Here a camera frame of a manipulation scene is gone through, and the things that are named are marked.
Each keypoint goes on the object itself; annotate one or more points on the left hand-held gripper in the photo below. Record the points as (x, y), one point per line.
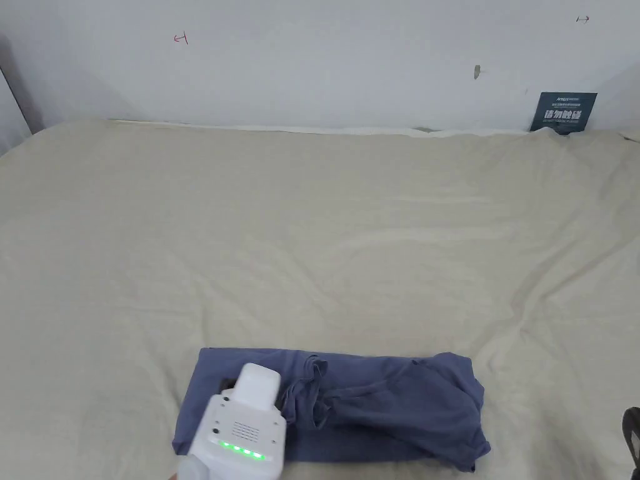
(240, 435)

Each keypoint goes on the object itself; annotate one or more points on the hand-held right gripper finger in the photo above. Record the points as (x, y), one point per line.
(631, 440)

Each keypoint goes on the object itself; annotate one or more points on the dark blue shirt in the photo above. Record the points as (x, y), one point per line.
(390, 410)

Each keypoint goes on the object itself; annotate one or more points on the bed with beige sheet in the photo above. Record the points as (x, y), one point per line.
(320, 225)

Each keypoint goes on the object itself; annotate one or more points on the dark blue sign card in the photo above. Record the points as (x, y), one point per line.
(564, 111)

